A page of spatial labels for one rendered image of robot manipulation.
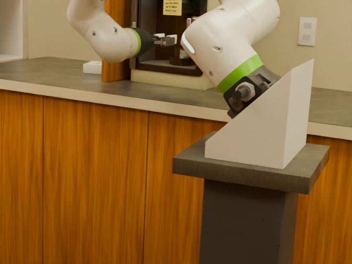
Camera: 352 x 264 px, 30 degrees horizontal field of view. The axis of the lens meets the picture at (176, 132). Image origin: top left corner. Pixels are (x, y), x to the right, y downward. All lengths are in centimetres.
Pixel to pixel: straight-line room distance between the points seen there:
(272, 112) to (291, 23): 135
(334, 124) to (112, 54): 70
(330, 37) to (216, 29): 124
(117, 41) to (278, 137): 64
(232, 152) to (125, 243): 104
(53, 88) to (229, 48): 104
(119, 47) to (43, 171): 83
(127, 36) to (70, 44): 136
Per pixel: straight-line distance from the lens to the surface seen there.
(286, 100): 146
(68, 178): 253
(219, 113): 214
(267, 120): 148
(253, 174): 148
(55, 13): 332
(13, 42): 348
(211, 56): 156
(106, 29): 193
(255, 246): 160
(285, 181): 147
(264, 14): 167
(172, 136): 226
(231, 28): 159
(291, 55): 280
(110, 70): 257
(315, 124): 205
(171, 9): 250
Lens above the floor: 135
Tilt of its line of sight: 13 degrees down
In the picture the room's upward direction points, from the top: 3 degrees clockwise
